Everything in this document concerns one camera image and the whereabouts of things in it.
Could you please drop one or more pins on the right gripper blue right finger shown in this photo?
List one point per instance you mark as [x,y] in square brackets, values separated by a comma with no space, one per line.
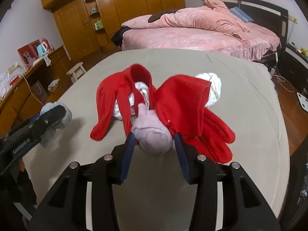
[199,170]

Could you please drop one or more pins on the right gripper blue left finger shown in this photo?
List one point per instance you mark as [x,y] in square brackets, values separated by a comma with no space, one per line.
[111,169]

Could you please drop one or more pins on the pink grey sock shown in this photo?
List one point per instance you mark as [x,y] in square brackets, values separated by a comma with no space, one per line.
[150,132]

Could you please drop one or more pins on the black trash bin with bag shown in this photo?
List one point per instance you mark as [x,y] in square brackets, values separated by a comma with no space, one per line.
[294,214]

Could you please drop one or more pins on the wooden side desk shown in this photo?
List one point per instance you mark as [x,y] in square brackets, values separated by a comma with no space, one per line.
[39,85]

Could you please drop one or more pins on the red glove right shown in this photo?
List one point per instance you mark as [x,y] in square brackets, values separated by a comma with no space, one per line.
[180,105]

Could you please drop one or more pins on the red glove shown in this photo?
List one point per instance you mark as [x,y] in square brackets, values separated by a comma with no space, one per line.
[180,105]
[116,88]

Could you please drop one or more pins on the white sock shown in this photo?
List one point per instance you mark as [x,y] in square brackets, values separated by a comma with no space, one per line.
[215,88]

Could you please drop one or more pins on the red glove left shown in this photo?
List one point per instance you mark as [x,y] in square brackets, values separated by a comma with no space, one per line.
[116,88]

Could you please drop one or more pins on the red picture box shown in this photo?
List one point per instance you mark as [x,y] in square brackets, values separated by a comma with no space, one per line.
[28,53]

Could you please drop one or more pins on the small white stool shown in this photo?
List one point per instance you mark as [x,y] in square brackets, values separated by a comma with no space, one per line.
[76,72]

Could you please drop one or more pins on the light blue kettle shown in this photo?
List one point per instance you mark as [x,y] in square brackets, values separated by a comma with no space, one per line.
[43,49]

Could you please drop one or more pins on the white bathroom scale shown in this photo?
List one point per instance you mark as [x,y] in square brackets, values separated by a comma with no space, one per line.
[303,101]

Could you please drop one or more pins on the black clothing on bed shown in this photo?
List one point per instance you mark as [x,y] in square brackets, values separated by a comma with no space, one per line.
[117,38]

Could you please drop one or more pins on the dark bedside table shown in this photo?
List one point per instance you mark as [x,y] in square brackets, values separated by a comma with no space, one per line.
[294,69]

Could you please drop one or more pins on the pink bed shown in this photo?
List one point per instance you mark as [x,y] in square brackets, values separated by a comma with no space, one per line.
[254,46]

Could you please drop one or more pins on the wooden wardrobe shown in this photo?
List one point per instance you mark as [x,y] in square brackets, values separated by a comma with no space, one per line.
[86,26]

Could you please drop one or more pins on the pink duvet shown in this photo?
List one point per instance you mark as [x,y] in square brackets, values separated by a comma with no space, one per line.
[212,16]

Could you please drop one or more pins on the yellow plush toy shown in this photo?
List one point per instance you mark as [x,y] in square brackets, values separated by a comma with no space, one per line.
[304,51]

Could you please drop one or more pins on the blue pillow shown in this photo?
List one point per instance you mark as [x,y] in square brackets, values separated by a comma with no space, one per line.
[241,15]

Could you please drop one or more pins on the dark wooden headboard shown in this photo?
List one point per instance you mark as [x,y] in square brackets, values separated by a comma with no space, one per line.
[268,15]

